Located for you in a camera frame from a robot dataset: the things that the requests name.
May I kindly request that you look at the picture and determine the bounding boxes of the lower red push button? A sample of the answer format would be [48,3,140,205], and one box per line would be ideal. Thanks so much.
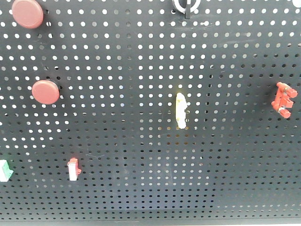
[32,80,60,105]

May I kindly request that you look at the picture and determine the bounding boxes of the red push button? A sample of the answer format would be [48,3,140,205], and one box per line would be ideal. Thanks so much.
[32,80,60,105]
[11,0,48,29]

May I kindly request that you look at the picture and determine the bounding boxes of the upper red push button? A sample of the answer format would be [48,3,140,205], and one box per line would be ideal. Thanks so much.
[11,0,48,29]

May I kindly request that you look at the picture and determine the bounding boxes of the black perforated pegboard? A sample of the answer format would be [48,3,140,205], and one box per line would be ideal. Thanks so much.
[0,0,301,226]

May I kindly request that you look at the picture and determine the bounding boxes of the cream yellow toggle switch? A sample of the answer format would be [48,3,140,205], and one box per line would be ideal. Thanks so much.
[175,92,188,129]

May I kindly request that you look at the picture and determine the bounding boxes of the red white toggle switch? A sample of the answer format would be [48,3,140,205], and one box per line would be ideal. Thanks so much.
[67,158,81,181]

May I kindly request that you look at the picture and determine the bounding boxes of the black silver rotary switch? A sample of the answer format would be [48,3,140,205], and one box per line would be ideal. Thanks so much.
[172,0,201,19]

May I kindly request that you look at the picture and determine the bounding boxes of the red triple knob switch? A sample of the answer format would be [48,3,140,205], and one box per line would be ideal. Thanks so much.
[271,82,298,119]

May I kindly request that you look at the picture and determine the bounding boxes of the green white toggle switch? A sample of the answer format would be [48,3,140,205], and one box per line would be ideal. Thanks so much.
[0,160,14,182]

